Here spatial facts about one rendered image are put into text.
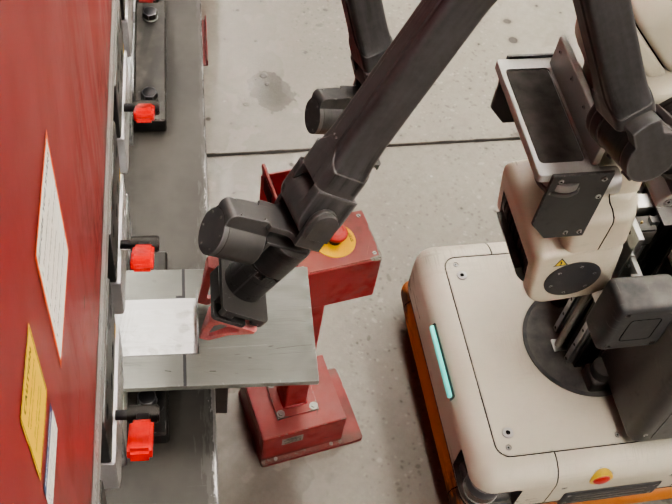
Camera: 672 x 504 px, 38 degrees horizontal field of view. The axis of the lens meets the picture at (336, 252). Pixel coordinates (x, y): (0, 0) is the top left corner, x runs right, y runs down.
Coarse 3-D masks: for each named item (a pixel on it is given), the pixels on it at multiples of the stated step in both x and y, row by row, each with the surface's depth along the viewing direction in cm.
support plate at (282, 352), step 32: (128, 288) 132; (160, 288) 132; (192, 288) 133; (288, 288) 135; (288, 320) 132; (224, 352) 128; (256, 352) 128; (288, 352) 129; (128, 384) 123; (160, 384) 124; (192, 384) 124; (224, 384) 125; (256, 384) 126; (288, 384) 127
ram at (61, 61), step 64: (0, 0) 41; (64, 0) 63; (0, 64) 40; (64, 64) 62; (0, 128) 40; (64, 128) 61; (0, 192) 40; (64, 192) 61; (0, 256) 39; (0, 320) 39; (64, 320) 60; (0, 384) 39; (64, 384) 59; (0, 448) 39; (64, 448) 58
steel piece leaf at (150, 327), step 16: (128, 304) 130; (144, 304) 130; (160, 304) 131; (176, 304) 131; (192, 304) 131; (128, 320) 129; (144, 320) 129; (160, 320) 129; (176, 320) 129; (192, 320) 130; (128, 336) 127; (144, 336) 128; (160, 336) 128; (176, 336) 128; (192, 336) 128; (128, 352) 126; (144, 352) 126; (160, 352) 126; (176, 352) 127; (192, 352) 127
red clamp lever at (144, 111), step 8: (128, 104) 116; (136, 104) 116; (144, 104) 112; (152, 104) 116; (136, 112) 108; (144, 112) 108; (152, 112) 109; (136, 120) 108; (144, 120) 108; (152, 120) 109
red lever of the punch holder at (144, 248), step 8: (120, 240) 105; (128, 240) 105; (136, 240) 104; (144, 240) 104; (152, 240) 104; (120, 248) 104; (128, 248) 105; (136, 248) 100; (144, 248) 100; (152, 248) 101; (136, 256) 97; (144, 256) 97; (152, 256) 98; (136, 264) 97; (144, 264) 97; (152, 264) 97
